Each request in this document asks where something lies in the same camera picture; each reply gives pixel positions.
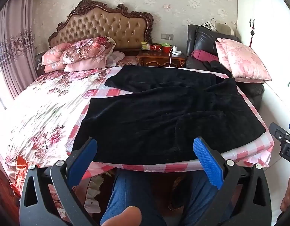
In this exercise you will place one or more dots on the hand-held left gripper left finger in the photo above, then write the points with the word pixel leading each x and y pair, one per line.
pixel 85 160

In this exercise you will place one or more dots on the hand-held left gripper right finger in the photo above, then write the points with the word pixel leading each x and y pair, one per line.
pixel 208 162

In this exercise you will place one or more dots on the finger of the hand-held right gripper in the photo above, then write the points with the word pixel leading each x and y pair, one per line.
pixel 279 131

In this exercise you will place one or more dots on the black fleece pants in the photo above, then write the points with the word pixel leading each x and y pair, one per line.
pixel 159 113

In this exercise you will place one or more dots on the person's right hand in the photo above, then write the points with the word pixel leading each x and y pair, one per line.
pixel 289 193

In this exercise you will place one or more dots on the person's left hand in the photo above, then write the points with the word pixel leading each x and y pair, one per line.
pixel 121 217

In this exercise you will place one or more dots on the pink checked tablecloth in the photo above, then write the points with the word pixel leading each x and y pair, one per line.
pixel 253 150

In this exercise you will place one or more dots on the person's right leg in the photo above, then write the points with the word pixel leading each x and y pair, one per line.
pixel 201 200

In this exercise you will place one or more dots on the person's leg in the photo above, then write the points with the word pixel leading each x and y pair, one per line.
pixel 133 190
pixel 201 200

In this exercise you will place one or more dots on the person's left leg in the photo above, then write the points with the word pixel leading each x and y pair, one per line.
pixel 133 190

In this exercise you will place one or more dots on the flat pink pillow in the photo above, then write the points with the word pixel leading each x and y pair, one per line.
pixel 250 80

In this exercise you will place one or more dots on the floral bed sheet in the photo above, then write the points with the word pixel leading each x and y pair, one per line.
pixel 46 103

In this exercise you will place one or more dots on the large pink floral pillow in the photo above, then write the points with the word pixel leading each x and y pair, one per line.
pixel 243 58

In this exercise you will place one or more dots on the dark clothes pile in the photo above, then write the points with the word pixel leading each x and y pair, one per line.
pixel 217 68

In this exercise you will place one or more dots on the white wardrobe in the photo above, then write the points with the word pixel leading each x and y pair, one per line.
pixel 269 40

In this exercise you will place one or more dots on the red tassel ornament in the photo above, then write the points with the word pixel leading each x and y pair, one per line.
pixel 252 31

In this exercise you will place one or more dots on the maroon cushion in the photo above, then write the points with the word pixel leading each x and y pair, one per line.
pixel 205 56

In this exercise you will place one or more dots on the pale checked pillow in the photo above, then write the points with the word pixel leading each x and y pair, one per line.
pixel 115 57

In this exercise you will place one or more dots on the folded pink quilt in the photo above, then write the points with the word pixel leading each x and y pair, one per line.
pixel 53 54

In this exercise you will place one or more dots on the folded red floral quilt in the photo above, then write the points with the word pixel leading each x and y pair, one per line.
pixel 86 49

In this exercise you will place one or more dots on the white charger dock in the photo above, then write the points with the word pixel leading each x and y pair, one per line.
pixel 176 51

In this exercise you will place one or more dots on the carved wooden nightstand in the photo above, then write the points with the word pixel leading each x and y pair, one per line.
pixel 156 58

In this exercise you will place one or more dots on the black leather armchair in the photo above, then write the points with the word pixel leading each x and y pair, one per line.
pixel 203 40

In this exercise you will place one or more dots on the red cup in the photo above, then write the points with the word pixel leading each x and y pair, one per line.
pixel 166 49

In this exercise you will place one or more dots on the red tin box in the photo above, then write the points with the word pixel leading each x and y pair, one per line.
pixel 156 47

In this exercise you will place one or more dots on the purple patterned curtain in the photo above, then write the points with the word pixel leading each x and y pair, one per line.
pixel 15 51

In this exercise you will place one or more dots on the tufted carved wooden headboard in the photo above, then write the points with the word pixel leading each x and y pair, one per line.
pixel 100 26

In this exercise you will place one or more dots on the grey wall socket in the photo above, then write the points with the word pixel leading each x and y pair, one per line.
pixel 167 36

